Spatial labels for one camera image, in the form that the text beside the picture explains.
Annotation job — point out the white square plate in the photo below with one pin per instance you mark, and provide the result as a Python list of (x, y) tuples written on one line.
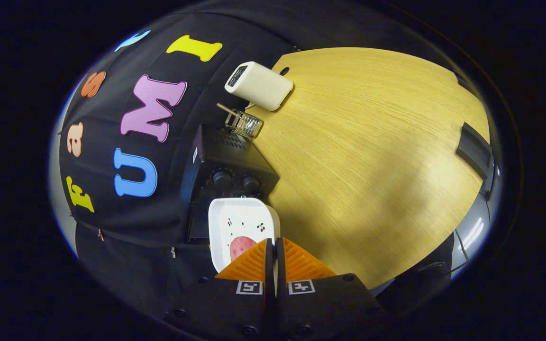
[(242, 215)]

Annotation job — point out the white bread toaster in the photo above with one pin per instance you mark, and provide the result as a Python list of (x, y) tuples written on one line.
[(261, 85)]

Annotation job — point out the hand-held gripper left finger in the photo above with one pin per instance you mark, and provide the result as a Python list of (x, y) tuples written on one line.
[(235, 308)]

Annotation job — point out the black toaster oven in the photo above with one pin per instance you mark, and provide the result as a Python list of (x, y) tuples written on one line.
[(221, 161)]

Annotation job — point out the black backdrop cloth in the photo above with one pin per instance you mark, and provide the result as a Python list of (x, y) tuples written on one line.
[(112, 218)]

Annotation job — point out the pink ham slice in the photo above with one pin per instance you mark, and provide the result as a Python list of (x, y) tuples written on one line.
[(241, 246)]

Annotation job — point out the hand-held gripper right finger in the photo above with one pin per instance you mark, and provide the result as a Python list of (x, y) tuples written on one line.
[(320, 308)]

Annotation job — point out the black bar-shaped object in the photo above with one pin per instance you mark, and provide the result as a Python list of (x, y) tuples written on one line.
[(474, 150)]

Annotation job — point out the wooden stick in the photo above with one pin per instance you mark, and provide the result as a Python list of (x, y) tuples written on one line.
[(226, 109)]

